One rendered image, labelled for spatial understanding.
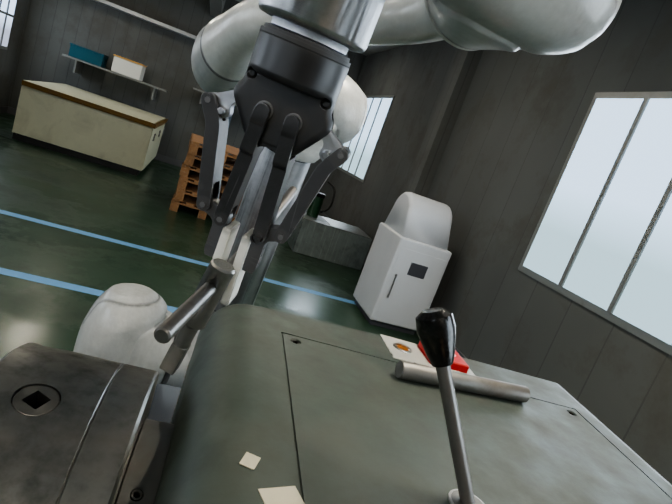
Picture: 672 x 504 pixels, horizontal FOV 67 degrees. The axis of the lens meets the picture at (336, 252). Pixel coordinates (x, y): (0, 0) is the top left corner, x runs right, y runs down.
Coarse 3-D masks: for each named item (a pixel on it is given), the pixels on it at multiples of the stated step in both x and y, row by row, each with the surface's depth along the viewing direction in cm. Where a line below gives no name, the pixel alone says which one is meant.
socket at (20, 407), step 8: (24, 392) 40; (32, 392) 40; (40, 392) 41; (48, 392) 41; (56, 392) 41; (16, 400) 39; (24, 400) 40; (32, 400) 41; (40, 400) 41; (48, 400) 40; (56, 400) 40; (16, 408) 39; (24, 408) 39; (32, 408) 39; (40, 408) 39; (48, 408) 40
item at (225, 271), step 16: (208, 272) 42; (224, 272) 41; (224, 288) 42; (208, 304) 42; (192, 320) 43; (208, 320) 44; (176, 336) 44; (192, 336) 44; (176, 352) 44; (160, 368) 45; (176, 368) 45
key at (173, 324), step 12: (288, 192) 61; (204, 288) 40; (192, 300) 38; (204, 300) 39; (180, 312) 36; (192, 312) 37; (168, 324) 34; (180, 324) 35; (156, 336) 33; (168, 336) 33
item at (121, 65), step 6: (114, 54) 888; (114, 60) 891; (120, 60) 893; (126, 60) 895; (114, 66) 894; (120, 66) 896; (126, 66) 898; (132, 66) 900; (138, 66) 901; (144, 66) 916; (120, 72) 898; (126, 72) 900; (132, 72) 902; (138, 72) 904; (144, 72) 938; (138, 78) 907
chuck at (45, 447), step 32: (32, 352) 45; (64, 352) 48; (0, 384) 40; (32, 384) 41; (64, 384) 42; (96, 384) 43; (0, 416) 38; (32, 416) 38; (64, 416) 39; (0, 448) 36; (32, 448) 37; (64, 448) 38; (0, 480) 35; (32, 480) 35; (64, 480) 36
